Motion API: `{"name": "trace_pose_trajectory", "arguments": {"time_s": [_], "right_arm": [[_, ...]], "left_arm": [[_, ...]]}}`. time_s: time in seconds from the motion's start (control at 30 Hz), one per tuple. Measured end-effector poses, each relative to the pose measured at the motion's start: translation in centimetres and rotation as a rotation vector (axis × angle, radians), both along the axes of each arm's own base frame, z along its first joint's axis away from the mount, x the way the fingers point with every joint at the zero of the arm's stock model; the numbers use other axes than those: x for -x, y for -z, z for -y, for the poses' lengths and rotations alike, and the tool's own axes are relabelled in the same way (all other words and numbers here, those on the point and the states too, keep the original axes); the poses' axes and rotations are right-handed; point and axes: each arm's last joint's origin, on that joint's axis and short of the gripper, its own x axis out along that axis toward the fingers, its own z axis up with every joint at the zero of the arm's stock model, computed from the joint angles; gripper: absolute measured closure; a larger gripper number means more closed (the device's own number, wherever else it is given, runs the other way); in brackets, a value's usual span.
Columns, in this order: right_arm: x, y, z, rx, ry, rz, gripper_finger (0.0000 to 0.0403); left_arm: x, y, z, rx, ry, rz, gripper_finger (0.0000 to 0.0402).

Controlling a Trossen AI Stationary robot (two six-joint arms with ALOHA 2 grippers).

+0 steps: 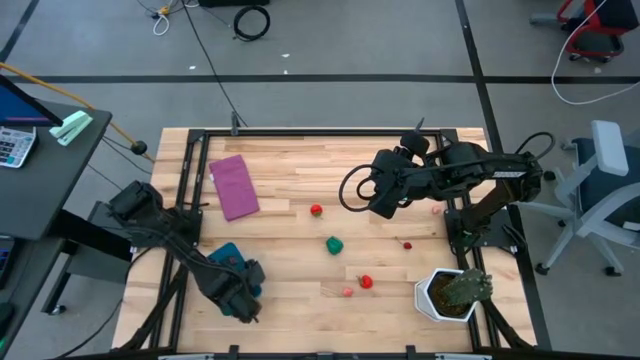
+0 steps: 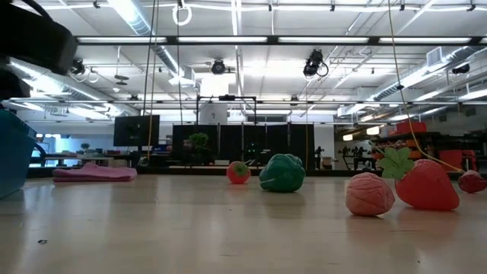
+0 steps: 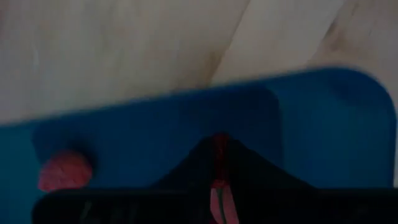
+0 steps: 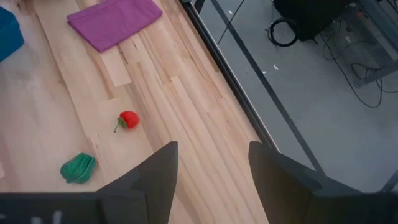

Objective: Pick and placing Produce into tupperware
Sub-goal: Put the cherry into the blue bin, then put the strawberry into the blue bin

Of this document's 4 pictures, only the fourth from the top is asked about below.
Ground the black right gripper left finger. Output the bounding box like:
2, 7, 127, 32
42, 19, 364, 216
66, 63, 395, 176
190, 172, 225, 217
97, 141, 179, 224

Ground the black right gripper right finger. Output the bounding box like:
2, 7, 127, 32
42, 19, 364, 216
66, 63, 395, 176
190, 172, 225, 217
248, 141, 364, 224

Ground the blue plastic tupperware container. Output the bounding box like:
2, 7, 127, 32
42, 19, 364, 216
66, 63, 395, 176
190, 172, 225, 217
0, 6, 25, 63

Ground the red toy strawberry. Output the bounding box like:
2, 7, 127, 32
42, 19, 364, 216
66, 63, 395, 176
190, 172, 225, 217
113, 110, 141, 134

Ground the green toy bell pepper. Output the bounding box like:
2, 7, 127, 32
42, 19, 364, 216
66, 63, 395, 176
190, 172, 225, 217
59, 152, 97, 185

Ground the purple folded cloth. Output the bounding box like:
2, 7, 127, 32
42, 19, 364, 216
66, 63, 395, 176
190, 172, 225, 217
66, 0, 164, 54

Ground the black equipment box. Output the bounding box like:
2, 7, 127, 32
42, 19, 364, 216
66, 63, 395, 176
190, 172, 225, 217
272, 0, 354, 44

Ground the loose black floor cable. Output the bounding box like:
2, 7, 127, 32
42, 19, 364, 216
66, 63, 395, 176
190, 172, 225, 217
319, 29, 398, 110

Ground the black table edge rail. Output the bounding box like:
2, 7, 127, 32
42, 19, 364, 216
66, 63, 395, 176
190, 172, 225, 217
179, 0, 280, 153

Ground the coiled black floor cable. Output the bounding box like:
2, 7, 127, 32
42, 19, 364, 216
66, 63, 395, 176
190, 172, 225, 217
266, 16, 300, 49

